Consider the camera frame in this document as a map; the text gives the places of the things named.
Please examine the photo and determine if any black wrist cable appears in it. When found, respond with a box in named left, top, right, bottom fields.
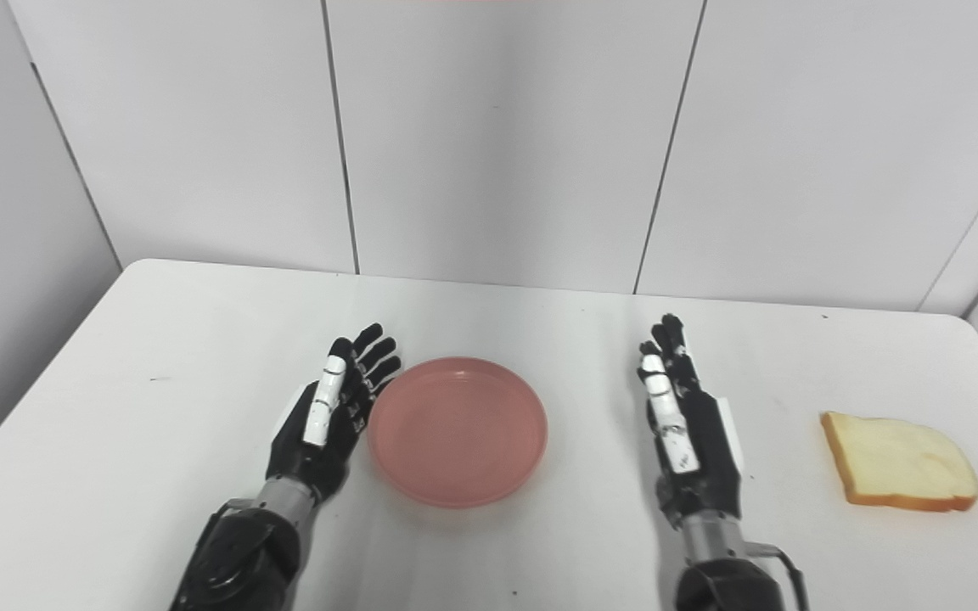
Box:
left=744, top=541, right=811, bottom=611
left=186, top=499, right=256, bottom=586

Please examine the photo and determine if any slice of white bread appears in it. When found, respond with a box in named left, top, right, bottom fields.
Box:
left=820, top=412, right=978, bottom=513

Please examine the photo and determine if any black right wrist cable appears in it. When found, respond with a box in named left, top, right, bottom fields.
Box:
left=744, top=541, right=811, bottom=611

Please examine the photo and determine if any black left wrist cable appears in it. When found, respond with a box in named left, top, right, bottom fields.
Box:
left=186, top=499, right=256, bottom=586

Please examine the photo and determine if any pink round plate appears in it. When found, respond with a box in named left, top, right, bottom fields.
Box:
left=368, top=356, right=549, bottom=509

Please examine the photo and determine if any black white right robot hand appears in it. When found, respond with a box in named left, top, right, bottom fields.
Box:
left=637, top=314, right=745, bottom=520

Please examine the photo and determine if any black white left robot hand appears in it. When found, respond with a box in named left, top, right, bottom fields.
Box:
left=266, top=323, right=402, bottom=502

